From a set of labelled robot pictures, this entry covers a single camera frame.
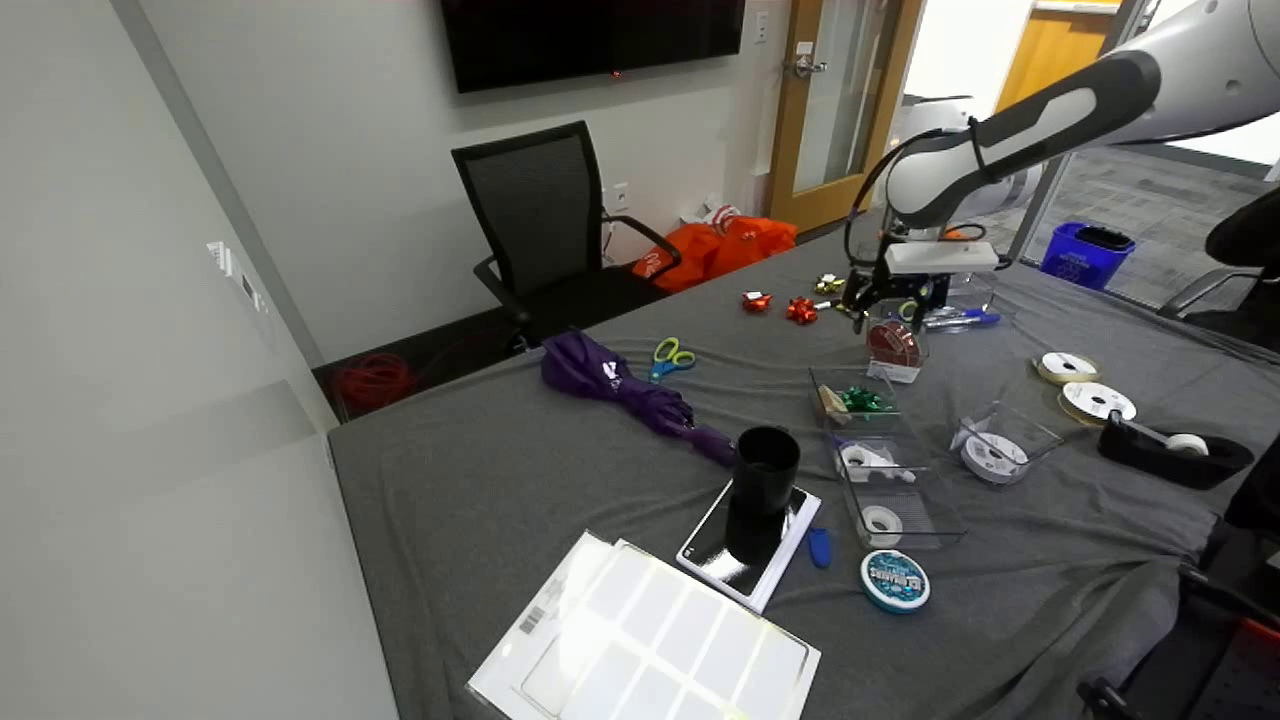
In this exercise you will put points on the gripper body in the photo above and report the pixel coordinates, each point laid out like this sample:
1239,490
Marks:
900,284

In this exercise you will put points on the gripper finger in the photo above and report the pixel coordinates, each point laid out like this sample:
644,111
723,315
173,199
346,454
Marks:
936,294
857,298

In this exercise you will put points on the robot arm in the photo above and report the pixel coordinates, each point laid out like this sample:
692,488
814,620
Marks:
1060,110

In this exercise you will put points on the red ribbon spool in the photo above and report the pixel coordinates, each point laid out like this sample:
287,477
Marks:
893,344

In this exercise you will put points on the small clear case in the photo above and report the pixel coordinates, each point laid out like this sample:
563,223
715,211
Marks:
1035,432

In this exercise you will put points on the white ribbon spool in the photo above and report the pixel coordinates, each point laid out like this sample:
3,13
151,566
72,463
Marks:
994,458

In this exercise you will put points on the long clear compartment case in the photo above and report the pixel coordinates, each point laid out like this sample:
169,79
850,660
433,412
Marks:
905,500

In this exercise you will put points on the gold gift bow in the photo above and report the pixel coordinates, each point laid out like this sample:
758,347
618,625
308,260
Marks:
829,284

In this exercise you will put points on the blue pen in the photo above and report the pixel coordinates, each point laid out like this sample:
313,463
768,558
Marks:
965,319

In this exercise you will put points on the clear plastic box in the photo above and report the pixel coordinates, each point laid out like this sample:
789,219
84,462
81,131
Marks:
975,292

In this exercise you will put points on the red gift bow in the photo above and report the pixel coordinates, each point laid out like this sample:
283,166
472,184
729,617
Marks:
756,302
801,311

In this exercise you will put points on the green gift bow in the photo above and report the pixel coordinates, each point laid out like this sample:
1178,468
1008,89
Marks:
863,400

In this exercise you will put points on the blue recycling bin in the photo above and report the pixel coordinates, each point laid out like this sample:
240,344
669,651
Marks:
1075,262

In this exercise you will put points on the orange bag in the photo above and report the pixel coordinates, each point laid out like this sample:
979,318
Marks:
720,250

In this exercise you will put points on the white and red bag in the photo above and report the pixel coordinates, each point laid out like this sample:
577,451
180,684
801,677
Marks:
720,214

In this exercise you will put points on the white tape dispenser roll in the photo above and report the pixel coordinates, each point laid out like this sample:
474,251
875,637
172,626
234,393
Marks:
866,460

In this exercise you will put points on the wooden door with glass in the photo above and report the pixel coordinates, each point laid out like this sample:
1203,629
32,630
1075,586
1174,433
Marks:
790,150

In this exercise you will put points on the yellow and blue scissors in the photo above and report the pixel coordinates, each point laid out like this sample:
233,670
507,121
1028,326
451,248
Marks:
668,358

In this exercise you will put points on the black cup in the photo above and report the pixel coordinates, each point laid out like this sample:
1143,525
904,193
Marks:
765,480

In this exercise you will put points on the small blue clip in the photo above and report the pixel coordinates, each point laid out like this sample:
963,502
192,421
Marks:
820,548

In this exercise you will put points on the purple folded umbrella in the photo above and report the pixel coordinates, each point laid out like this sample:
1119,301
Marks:
610,382

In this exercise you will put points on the round blue tin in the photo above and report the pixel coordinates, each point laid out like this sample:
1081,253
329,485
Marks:
895,581

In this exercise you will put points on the black tape dispenser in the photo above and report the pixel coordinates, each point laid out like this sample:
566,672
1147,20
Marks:
1170,462

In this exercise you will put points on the black mesh office chair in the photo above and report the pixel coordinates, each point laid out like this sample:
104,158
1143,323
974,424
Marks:
540,210

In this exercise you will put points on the grey table cloth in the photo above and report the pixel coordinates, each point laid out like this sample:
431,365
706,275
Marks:
540,480

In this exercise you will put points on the white label sheets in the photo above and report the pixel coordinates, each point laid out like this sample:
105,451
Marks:
640,640

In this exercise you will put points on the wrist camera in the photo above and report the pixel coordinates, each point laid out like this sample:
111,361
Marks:
940,258

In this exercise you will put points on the wall socket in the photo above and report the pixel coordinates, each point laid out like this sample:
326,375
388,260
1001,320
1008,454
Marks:
621,196

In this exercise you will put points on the light switch plate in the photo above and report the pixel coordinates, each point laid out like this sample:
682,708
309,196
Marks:
762,27

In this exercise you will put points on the wall television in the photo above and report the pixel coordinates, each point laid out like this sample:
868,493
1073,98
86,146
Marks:
590,40

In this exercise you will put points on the white wall panel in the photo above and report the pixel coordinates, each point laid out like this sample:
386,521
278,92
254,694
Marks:
240,280

